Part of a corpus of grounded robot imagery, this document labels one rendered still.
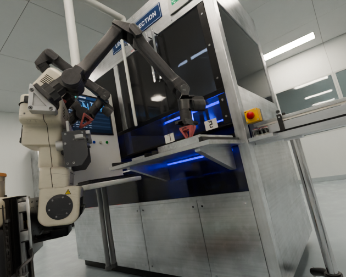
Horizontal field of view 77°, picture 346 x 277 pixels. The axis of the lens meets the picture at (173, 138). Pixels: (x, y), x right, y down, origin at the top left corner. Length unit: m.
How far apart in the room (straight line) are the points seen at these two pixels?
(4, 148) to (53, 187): 5.24
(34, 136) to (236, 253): 1.21
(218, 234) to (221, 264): 0.17
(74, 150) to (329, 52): 5.68
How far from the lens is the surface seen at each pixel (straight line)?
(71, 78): 1.02
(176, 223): 1.61
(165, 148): 1.08
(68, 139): 1.08
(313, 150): 5.83
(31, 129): 1.18
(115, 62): 2.12
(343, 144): 5.79
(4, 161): 6.24
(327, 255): 1.46
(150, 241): 1.84
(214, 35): 1.49
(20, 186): 6.24
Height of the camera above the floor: 0.77
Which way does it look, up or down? 9 degrees up
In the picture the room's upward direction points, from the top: 11 degrees counter-clockwise
